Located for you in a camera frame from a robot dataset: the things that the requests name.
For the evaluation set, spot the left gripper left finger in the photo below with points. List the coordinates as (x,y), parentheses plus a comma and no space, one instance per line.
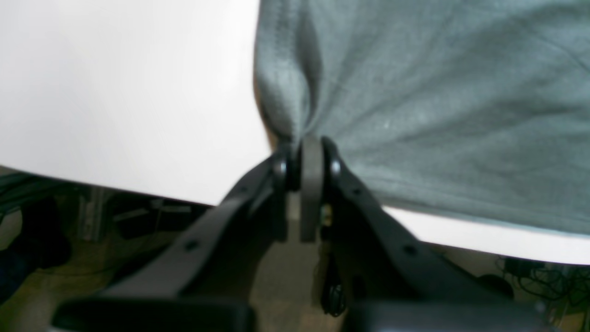
(201,282)

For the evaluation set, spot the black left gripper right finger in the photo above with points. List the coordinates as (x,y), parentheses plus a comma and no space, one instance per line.
(379,275)

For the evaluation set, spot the dark grey t-shirt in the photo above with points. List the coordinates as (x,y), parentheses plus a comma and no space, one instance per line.
(462,108)

